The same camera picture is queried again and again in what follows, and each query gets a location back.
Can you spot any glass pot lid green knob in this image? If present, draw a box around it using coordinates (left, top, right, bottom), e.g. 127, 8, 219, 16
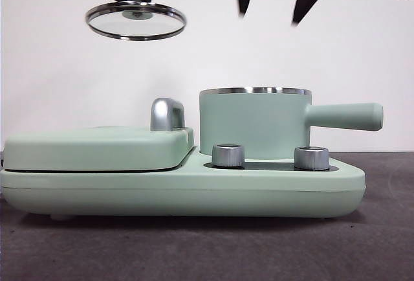
85, 0, 188, 42

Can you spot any silver control knob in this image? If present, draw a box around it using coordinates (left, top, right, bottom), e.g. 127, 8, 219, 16
293, 146, 331, 170
211, 144, 246, 169

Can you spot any mint green griddle cover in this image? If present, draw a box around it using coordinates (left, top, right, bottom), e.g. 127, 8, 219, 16
2, 126, 195, 173

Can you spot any black control panel strip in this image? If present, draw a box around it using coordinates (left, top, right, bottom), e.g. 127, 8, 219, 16
202, 161, 331, 172

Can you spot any mint green breakfast machine base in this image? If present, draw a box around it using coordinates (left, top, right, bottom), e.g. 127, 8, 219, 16
0, 155, 367, 222

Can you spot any silver griddle cover handle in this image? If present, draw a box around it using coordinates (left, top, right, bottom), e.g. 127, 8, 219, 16
149, 97, 186, 132

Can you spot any mint green pot with handle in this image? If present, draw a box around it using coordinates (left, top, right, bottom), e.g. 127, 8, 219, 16
199, 86, 385, 162

